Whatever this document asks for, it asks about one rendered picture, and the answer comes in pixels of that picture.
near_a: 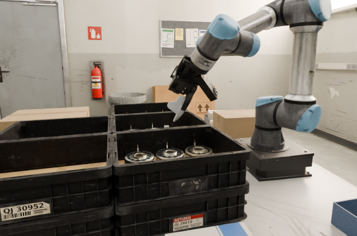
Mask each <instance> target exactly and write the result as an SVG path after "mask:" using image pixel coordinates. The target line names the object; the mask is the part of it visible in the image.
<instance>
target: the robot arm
mask: <svg viewBox="0 0 357 236"><path fill-rule="evenodd" d="M331 14H332V2H331V0H275V1H272V2H270V3H269V4H267V5H265V6H263V7H261V8H259V9H258V10H257V12H256V13H254V14H252V15H249V16H247V17H246V18H244V19H242V20H240V21H237V22H236V21H235V20H234V19H233V18H231V17H229V16H228V15H226V14H218V15H217V16H216V17H215V18H214V19H213V21H212V23H211V24H210V25H209V26H208V29H207V30H206V32H205V34H204V35H203V36H201V37H199V38H198V39H197V42H196V45H195V49H194V51H193V52H192V54H191V56H188V55H186V54H185V55H184V57H183V58H182V60H181V62H180V63H179V65H178V66H176V68H175V69H174V71H175V70H176V72H175V75H173V73H174V71H173V72H172V74H171V76H170V77H171V78H172V79H173V80H172V81H171V83H170V84H169V90H170V91H173V92H174V93H176V94H183V95H184V94H186V96H185V97H184V96H183V95H180V96H178V98H177V100H176V101H174V102H169V103H168V104H167V107H168V108H169V109H170V110H171V111H173V112H174V113H175V114H176V115H175V117H174V120H173V122H175V121H177V120H178V119H179V118H180V117H181V116H182V114H183V113H184V111H185V110H186V109H187V107H188V105H189V104H190V102H191V100H192V97H193V95H194V93H195V92H196V90H197V87H198V86H200V88H201V89H202V91H203V92H204V93H205V94H206V96H207V97H208V99H209V100H210V101H211V102H212V101H214V100H217V95H218V92H217V90H216V88H215V87H214V86H213V84H212V83H211V82H210V80H209V79H208V77H207V76H206V74H207V73H208V72H209V70H211V69H212V67H213V66H214V65H215V63H216V62H217V61H218V59H219V58H220V57H221V56H242V57H253V56H255V54H256V53H257V52H258V51H259V49H260V44H261V42H260V38H259V37H258V36H257V35H256V34H257V33H259V32H261V31H263V30H269V29H271V28H274V27H282V26H290V28H289V29H290V30H291V31H292V33H293V41H292V56H291V69H290V84H289V91H288V95H286V96H285V97H284V98H283V96H265V97H259V98H257V100H256V106H255V108H256V111H255V129H254V132H253V134H252V137H251V145H252V146H254V147H256V148H260V149H264V150H279V149H283V148H284V147H285V140H284V137H283V133H282V128H287V129H291V130H295V131H297V132H305V133H308V132H311V131H313V130H314V129H315V128H316V127H317V125H318V123H319V121H320V118H321V112H322V111H321V107H320V106H319V105H317V104H316V99H315V98H314V97H313V95H312V92H313V80H314V74H315V62H316V51H317V40H318V32H319V31H320V30H321V29H322V28H323V27H324V22H326V21H328V20H329V19H330V16H331ZM283 99H284V100H283Z"/></svg>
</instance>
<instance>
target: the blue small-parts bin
mask: <svg viewBox="0 0 357 236"><path fill-rule="evenodd" d="M331 224H333V225H334V226H336V227H337V228H338V229H340V230H341V231H342V232H343V233H345V234H346V235H347V236H357V198H353V199H347V200H341V201H335V202H333V210H332V215H331Z"/></svg>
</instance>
